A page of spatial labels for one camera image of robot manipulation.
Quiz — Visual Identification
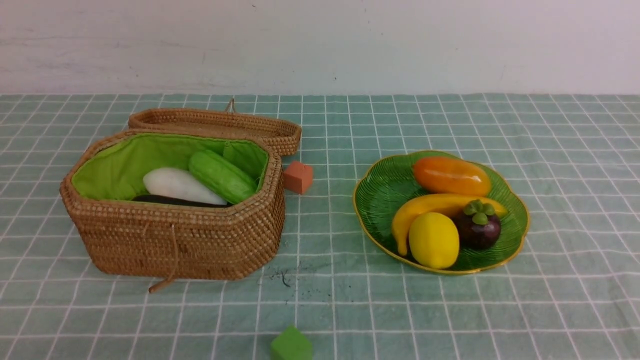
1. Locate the light green cucumber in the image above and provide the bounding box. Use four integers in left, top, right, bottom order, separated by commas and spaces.
188, 149, 258, 205

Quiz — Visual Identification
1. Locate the orange mango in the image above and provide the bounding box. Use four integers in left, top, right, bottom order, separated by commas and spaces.
413, 156, 493, 198

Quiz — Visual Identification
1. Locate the yellow lemon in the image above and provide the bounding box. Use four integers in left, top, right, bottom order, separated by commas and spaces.
408, 212, 460, 270

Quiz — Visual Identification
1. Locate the yellow banana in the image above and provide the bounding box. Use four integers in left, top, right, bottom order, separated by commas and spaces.
391, 193, 508, 257

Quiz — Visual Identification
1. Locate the white radish with green stem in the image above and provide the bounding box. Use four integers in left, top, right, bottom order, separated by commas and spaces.
142, 167, 228, 206

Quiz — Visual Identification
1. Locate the purple eggplant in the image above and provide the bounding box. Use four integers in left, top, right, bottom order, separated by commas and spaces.
131, 194, 231, 208

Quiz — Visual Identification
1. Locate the dark purple mangosteen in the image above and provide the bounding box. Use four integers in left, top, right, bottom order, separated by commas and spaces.
452, 199, 502, 251

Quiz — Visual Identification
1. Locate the orange-red cube block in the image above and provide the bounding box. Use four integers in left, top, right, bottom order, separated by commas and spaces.
283, 161, 314, 195

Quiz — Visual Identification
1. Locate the woven wicker basket lid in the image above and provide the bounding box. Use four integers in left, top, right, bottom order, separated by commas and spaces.
128, 99, 302, 157

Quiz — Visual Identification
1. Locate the green leaf-shaped glass plate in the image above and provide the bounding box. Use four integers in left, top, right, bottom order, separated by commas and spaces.
352, 150, 531, 275

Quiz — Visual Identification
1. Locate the green cube block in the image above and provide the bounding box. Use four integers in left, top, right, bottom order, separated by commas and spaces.
270, 325, 314, 360

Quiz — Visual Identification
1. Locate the woven wicker basket green lining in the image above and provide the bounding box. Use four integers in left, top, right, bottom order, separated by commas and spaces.
59, 129, 286, 294

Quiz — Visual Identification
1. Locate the green checkered tablecloth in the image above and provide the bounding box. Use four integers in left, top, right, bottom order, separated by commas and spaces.
0, 93, 640, 360

